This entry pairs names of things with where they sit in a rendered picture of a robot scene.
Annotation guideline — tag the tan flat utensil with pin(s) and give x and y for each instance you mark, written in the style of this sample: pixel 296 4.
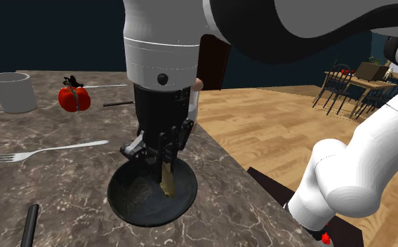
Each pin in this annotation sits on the tan flat utensil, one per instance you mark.
pixel 168 184

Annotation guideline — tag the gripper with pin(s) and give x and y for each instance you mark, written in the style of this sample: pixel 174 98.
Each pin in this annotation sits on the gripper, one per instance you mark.
pixel 161 109

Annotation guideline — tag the silver knife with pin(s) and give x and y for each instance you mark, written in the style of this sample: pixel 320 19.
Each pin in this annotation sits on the silver knife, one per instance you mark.
pixel 106 86

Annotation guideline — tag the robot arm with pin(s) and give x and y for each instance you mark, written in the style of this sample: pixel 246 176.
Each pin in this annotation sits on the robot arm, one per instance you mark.
pixel 352 171

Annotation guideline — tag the silver fork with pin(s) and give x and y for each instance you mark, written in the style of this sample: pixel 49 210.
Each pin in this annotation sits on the silver fork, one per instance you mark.
pixel 58 148

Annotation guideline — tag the white pink-topped object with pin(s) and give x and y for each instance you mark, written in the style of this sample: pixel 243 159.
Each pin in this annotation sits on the white pink-topped object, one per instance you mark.
pixel 194 102

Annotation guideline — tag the black pen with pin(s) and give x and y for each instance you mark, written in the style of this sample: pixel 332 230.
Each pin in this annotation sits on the black pen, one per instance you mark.
pixel 118 103

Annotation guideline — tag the dark brown door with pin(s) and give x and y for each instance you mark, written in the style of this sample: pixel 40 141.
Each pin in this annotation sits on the dark brown door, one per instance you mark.
pixel 214 65

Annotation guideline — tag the black cylinder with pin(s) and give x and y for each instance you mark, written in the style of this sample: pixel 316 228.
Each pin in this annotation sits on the black cylinder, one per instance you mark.
pixel 30 225

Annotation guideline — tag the black bowl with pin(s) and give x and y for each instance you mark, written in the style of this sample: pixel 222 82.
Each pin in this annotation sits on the black bowl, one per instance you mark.
pixel 140 205

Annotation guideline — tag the wooden dining table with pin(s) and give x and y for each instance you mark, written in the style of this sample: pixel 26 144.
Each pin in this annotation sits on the wooden dining table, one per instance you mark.
pixel 369 82

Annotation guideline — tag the white cup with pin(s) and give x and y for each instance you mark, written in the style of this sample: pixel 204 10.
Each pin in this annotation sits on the white cup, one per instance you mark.
pixel 12 94

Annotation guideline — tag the black spindle chair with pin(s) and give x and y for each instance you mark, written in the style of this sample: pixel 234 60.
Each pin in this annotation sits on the black spindle chair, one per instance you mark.
pixel 373 99
pixel 337 82

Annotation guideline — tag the red bell pepper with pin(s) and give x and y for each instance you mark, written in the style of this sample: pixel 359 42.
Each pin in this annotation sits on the red bell pepper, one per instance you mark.
pixel 73 99

